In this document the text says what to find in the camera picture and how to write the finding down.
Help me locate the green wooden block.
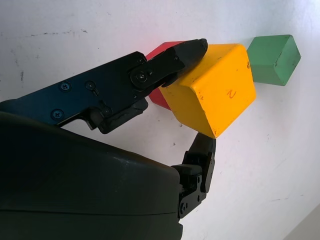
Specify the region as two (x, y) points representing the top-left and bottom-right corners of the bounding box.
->
(246, 34), (302, 87)

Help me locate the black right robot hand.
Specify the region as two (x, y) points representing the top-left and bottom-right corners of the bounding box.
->
(0, 38), (217, 240)

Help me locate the yellow wooden block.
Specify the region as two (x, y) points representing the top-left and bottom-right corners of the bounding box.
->
(159, 43), (257, 139)

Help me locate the red wooden block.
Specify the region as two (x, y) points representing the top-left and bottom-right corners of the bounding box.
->
(145, 41), (186, 111)

